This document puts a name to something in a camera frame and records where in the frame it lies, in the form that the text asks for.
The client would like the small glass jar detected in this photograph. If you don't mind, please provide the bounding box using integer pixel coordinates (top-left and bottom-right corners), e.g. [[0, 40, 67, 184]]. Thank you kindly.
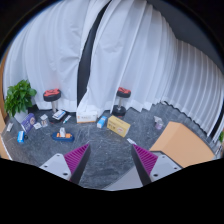
[[154, 116, 164, 130]]

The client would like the blue can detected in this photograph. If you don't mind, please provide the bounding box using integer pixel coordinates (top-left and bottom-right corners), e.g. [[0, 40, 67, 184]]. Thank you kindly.
[[17, 131, 25, 143]]

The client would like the left black red stool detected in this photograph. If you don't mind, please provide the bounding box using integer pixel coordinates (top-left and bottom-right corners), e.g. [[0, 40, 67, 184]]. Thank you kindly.
[[43, 88, 61, 112]]

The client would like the small clear cup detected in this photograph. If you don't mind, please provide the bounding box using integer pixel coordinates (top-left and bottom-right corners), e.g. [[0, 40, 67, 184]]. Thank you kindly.
[[40, 114, 49, 127]]

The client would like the black red stool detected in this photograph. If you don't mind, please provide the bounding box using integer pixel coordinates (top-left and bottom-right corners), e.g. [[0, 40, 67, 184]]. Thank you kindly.
[[112, 87, 131, 117], [43, 88, 61, 112]]

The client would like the purple box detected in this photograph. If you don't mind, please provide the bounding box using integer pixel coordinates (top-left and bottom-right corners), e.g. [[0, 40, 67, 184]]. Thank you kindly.
[[21, 113, 36, 133]]

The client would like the black white book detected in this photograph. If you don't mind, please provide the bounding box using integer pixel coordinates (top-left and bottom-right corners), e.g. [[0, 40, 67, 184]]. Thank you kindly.
[[53, 110, 66, 120]]

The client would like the green potted plant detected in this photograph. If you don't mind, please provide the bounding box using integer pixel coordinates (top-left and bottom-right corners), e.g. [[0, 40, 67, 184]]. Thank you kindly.
[[4, 80, 37, 123]]

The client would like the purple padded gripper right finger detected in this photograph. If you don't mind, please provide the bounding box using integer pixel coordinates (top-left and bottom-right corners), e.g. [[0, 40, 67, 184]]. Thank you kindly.
[[131, 144, 182, 186]]

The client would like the small blue white box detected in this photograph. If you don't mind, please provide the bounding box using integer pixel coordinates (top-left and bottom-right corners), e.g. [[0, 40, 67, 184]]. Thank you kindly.
[[97, 116, 107, 128]]

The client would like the yellow cardboard box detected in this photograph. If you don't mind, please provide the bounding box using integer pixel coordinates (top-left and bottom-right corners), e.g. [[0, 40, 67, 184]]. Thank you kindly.
[[107, 116, 130, 137]]

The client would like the white tissue box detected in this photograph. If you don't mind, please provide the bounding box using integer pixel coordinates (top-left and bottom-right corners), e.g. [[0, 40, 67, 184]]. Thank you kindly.
[[76, 111, 97, 123]]

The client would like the left white curtain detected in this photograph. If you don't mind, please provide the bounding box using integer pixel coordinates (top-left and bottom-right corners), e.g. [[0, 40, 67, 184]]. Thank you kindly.
[[3, 0, 110, 112]]

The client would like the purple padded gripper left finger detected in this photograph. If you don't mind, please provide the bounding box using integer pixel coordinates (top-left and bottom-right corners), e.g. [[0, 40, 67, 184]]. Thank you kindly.
[[40, 144, 91, 184]]

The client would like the white curtain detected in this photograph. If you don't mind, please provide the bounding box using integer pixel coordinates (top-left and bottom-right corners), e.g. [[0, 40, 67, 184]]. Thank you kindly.
[[77, 0, 224, 138], [3, 0, 110, 112]]

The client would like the right white curtain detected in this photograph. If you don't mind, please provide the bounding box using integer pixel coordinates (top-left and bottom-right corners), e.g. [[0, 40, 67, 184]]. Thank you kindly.
[[77, 0, 224, 138]]

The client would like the right black red stool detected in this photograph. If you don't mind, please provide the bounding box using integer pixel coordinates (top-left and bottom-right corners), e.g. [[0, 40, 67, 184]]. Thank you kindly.
[[112, 87, 131, 117]]

